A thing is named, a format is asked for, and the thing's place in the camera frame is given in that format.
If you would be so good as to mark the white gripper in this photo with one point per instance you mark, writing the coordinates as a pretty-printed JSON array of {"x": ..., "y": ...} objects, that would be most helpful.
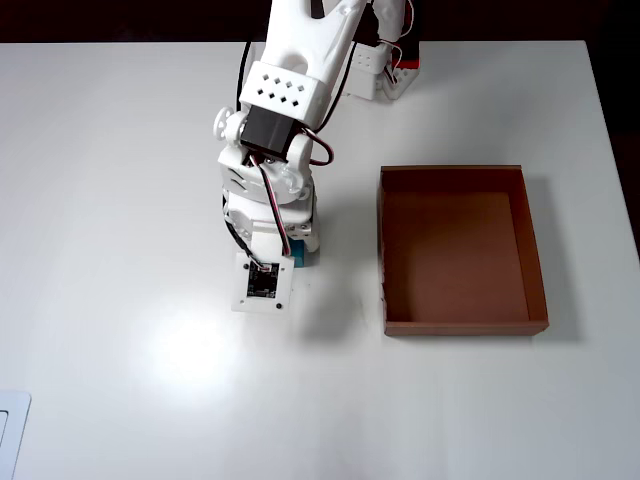
[{"x": 306, "y": 235}]

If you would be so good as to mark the blue cube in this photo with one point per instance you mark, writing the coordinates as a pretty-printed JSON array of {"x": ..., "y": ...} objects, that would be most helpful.
[{"x": 298, "y": 255}]

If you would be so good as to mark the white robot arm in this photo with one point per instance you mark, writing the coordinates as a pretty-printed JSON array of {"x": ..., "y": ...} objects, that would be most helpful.
[{"x": 305, "y": 45}]

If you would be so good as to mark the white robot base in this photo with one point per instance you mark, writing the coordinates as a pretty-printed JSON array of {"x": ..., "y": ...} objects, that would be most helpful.
[{"x": 367, "y": 75}]

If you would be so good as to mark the brown cardboard box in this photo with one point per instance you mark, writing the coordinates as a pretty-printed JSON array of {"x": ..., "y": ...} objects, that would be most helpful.
[{"x": 457, "y": 250}]

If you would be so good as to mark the red table clamp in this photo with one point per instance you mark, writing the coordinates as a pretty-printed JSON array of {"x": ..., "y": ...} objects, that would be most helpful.
[{"x": 409, "y": 64}]

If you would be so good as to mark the white flat device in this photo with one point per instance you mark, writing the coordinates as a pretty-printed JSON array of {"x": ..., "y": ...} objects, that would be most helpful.
[{"x": 12, "y": 430}]

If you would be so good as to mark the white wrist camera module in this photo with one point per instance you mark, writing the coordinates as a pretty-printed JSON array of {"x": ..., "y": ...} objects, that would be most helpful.
[{"x": 262, "y": 285}]

